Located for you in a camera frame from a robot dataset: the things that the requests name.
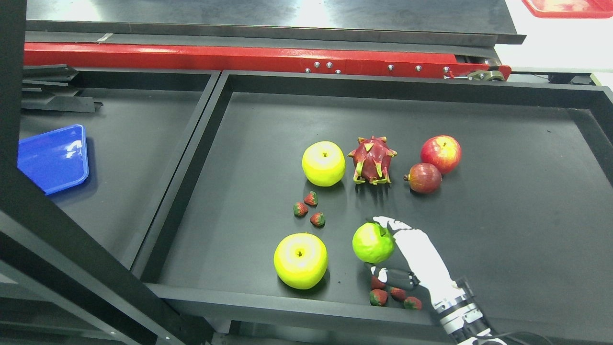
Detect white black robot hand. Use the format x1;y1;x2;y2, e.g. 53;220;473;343
368;216;466;311

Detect green apple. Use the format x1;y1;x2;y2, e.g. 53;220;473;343
352;222;396;264

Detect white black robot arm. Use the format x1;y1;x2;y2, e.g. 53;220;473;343
431;277;506;345

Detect strawberry near edge middle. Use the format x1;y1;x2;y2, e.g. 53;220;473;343
389;287;407;303

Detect strawberry edge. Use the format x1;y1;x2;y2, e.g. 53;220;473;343
403;296;422;311
369;289;389;307
389;287;407;303

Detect red apple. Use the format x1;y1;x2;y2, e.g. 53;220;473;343
420;135;462;174

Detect yellow apple lower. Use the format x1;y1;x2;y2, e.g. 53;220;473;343
273;233;328;290

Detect yellow apple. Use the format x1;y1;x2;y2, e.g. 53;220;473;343
273;233;328;290
302;140;346;186

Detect yellow apple upper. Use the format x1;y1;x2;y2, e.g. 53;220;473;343
302;140;346;186

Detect strawberry near edge right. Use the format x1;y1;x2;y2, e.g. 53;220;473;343
403;296;422;311

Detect strawberry under thumb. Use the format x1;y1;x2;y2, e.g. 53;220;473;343
371;276;386;290

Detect strawberry near edge left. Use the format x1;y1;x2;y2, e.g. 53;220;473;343
369;289;389;307

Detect red pomegranate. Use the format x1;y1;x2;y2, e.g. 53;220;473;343
403;163;443;194

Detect red dragon fruit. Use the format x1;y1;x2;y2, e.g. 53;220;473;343
347;136;397;185

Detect strawberry top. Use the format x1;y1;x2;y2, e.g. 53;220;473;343
304;191;319;207

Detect red metal beam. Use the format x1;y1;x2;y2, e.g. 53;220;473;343
24;42;512;79

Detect red plastic tray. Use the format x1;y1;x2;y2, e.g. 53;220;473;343
523;0;613;18

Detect blue plastic tray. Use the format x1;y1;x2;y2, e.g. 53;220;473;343
17;124;90;195

